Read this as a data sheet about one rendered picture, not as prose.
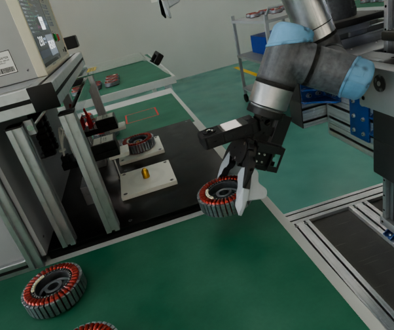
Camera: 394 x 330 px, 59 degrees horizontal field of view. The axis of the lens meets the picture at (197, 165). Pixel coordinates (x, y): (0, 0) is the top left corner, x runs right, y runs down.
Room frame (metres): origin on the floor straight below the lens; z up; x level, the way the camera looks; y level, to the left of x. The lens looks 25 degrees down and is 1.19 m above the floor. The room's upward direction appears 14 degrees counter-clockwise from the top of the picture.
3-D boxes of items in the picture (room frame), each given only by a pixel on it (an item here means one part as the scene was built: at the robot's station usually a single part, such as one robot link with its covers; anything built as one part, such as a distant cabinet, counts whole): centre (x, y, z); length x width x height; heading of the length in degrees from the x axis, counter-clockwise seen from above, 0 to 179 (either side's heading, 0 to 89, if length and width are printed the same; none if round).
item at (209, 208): (0.62, -0.04, 0.82); 0.11 x 0.11 x 0.04
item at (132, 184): (0.87, 0.14, 0.78); 0.15 x 0.15 x 0.01; 7
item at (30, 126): (0.97, 0.34, 1.04); 0.62 x 0.02 x 0.03; 7
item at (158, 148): (1.11, 0.18, 0.78); 0.15 x 0.15 x 0.01; 7
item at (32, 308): (0.52, 0.32, 0.77); 0.11 x 0.11 x 0.04
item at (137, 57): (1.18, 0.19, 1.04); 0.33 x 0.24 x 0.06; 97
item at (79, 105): (0.98, 0.26, 1.03); 0.62 x 0.01 x 0.03; 7
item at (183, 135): (0.99, 0.17, 0.76); 0.64 x 0.47 x 0.02; 7
